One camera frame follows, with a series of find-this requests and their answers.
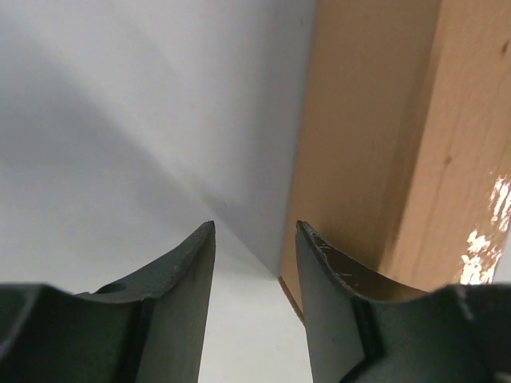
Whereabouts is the brown cardboard express box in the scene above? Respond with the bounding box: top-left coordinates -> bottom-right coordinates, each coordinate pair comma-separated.
279,1 -> 510,314

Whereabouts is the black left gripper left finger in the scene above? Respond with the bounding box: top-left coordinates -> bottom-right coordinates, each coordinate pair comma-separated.
1,221 -> 216,382

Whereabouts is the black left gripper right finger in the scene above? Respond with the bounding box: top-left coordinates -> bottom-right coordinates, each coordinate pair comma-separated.
295,221 -> 510,382

